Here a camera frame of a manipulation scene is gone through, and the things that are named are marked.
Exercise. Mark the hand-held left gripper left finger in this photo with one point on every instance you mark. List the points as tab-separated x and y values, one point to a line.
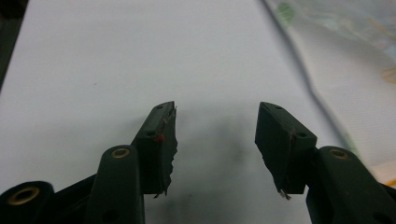
155	161

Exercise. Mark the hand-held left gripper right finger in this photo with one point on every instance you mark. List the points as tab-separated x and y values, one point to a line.
280	149

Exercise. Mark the leaf print mesh laundry bag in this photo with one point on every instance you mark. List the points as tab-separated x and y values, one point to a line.
358	77

